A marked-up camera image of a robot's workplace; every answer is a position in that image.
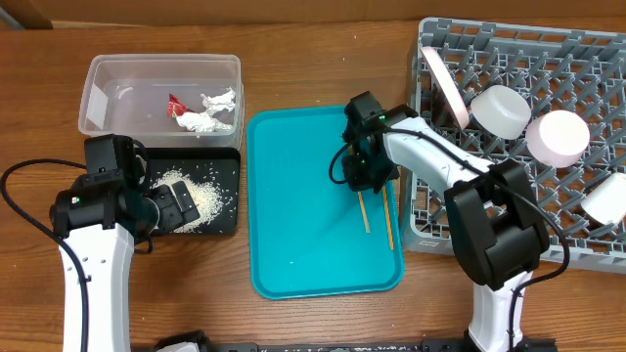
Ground white rice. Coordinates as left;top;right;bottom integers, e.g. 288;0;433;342
153;161;239;235

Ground white napkin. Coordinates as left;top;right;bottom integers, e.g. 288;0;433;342
173;88;236;133

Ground red snack wrapper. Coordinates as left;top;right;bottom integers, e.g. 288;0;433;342
167;94;192;118

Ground large white plate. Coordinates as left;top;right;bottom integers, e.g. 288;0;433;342
420;46;470;130

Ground grey bowl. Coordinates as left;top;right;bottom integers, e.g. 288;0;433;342
470;85;531;140

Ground medium white bowl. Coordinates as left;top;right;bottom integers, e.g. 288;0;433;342
525;110;591;168

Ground small white cup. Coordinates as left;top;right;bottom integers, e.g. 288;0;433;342
581;172;626;225

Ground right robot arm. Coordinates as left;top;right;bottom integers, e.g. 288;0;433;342
334;91;557;351

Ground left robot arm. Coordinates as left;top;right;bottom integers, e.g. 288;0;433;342
50;134;200;351

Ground grey dishwasher rack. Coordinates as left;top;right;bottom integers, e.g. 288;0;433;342
407;18;625;274

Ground black plastic tray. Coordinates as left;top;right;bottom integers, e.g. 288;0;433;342
141;147;242;237

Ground teal serving tray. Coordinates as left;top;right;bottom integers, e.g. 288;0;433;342
246;106;404;299

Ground clear plastic bin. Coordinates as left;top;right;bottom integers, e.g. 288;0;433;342
78;54;245;150

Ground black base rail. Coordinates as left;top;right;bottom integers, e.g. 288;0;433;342
131;330;559;352

